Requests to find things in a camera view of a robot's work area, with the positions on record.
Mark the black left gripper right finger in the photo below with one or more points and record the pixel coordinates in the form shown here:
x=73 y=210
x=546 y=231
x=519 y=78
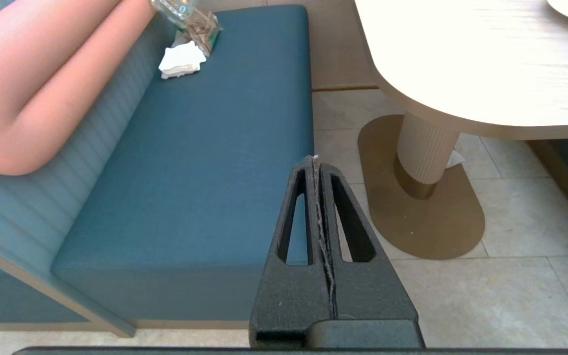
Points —
x=372 y=296

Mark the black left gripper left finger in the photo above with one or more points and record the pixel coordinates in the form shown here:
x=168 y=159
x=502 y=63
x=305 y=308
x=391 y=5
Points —
x=289 y=296

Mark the pink bolster beside snack bag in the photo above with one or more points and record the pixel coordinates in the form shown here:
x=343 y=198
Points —
x=42 y=74

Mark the white napkin stack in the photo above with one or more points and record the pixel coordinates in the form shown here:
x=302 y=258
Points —
x=181 y=60

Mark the white paper scrap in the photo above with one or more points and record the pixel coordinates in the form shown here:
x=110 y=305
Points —
x=455 y=159

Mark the blue bench with napkins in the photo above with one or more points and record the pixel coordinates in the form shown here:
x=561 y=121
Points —
x=190 y=172

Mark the table pedestal with brass base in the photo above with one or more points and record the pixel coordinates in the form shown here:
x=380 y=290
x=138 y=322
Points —
x=424 y=153

